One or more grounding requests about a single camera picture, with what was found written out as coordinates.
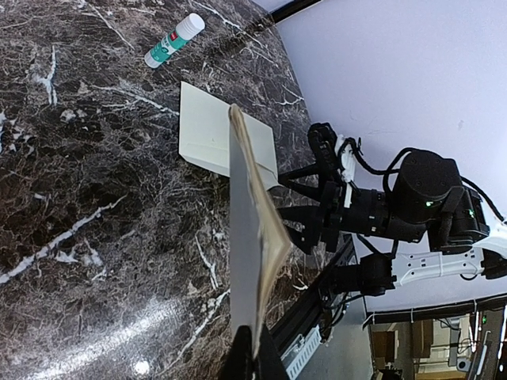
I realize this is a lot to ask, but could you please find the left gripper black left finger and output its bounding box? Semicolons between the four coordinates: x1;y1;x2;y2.
223;325;254;380

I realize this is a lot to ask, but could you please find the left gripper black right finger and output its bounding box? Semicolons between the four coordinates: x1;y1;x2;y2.
254;326;288;380

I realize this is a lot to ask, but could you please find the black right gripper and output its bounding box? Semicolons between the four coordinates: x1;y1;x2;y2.
277;165;353;254

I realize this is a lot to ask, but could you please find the white letter sheet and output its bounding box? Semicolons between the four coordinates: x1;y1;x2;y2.
228;104;292;357

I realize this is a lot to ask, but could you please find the cream paper envelope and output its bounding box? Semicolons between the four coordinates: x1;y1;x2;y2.
178;82;279;190

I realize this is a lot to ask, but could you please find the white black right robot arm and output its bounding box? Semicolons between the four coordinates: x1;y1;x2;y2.
279;148;506;296

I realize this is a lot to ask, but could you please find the green white glue stick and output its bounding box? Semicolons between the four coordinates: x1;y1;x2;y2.
144;13;205;69

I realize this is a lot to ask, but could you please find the white slotted cable duct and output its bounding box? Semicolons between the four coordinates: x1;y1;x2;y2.
281;326;321;380

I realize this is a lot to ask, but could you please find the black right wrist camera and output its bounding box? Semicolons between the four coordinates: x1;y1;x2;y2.
307;123;339;179

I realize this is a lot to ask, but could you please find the black front table rail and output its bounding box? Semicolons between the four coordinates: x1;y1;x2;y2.
269;234;355;354

